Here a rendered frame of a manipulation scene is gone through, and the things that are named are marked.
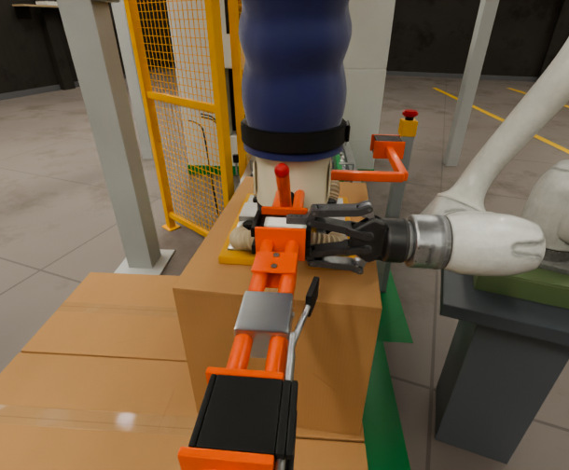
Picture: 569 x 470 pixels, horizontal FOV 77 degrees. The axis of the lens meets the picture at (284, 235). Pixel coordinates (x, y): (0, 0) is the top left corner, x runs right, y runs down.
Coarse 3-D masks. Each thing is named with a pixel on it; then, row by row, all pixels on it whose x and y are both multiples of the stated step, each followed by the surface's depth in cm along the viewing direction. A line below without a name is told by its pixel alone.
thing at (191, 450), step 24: (216, 384) 33; (240, 384) 33; (264, 384) 33; (216, 408) 30; (240, 408) 30; (264, 408) 30; (192, 432) 29; (216, 432) 29; (240, 432) 29; (264, 432) 29; (192, 456) 27; (216, 456) 27; (240, 456) 27; (264, 456) 27
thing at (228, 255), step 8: (248, 200) 99; (256, 200) 93; (240, 224) 87; (248, 224) 82; (224, 248) 78; (232, 248) 77; (224, 256) 76; (232, 256) 75; (240, 256) 75; (248, 256) 75; (240, 264) 76; (248, 264) 76
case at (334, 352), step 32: (352, 192) 109; (224, 224) 92; (192, 256) 79; (192, 288) 69; (224, 288) 69; (320, 288) 69; (352, 288) 69; (192, 320) 73; (224, 320) 72; (320, 320) 68; (352, 320) 67; (192, 352) 78; (224, 352) 77; (320, 352) 73; (352, 352) 71; (192, 384) 84; (320, 384) 78; (352, 384) 76; (320, 416) 83; (352, 416) 81
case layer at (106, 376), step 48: (96, 288) 132; (144, 288) 132; (48, 336) 112; (96, 336) 112; (144, 336) 112; (0, 384) 97; (48, 384) 97; (96, 384) 97; (144, 384) 97; (0, 432) 86; (48, 432) 86; (96, 432) 86; (144, 432) 86
